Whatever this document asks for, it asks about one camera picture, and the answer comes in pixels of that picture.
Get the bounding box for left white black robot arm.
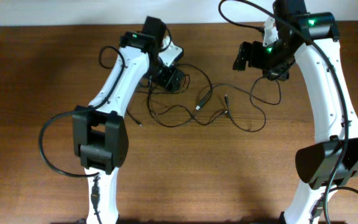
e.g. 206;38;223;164
72;16;185;223

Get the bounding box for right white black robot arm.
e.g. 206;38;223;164
233;0;358;223

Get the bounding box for black thin cable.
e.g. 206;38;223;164
126;73;282;133

